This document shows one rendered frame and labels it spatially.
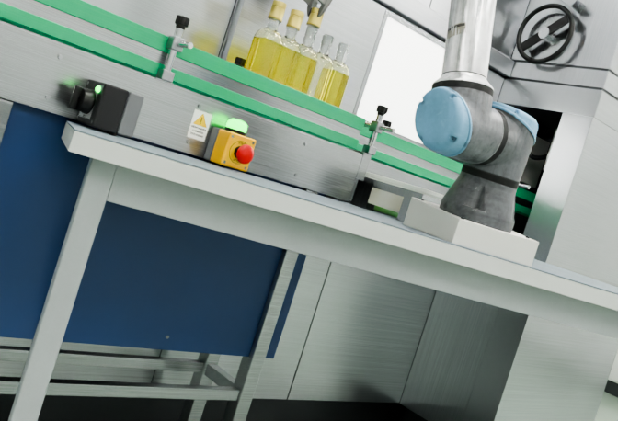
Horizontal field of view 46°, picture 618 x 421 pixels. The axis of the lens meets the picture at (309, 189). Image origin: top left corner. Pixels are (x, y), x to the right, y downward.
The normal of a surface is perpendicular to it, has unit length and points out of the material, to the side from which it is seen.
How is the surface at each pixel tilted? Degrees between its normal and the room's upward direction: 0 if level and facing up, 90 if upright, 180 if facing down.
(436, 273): 90
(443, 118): 100
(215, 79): 90
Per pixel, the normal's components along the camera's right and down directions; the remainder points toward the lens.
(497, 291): 0.36, 0.13
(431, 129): -0.78, -0.06
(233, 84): 0.62, 0.22
